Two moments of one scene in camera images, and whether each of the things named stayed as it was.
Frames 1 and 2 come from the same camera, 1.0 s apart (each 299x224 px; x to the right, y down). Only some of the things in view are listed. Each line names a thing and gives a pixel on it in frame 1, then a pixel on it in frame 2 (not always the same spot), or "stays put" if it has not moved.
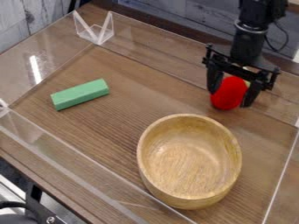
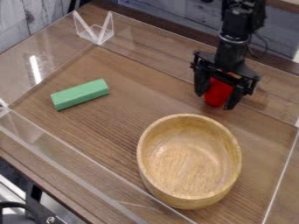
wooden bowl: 190,160 stays put
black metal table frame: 32,198 stays put
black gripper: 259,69 → 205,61
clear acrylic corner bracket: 95,32 stays put
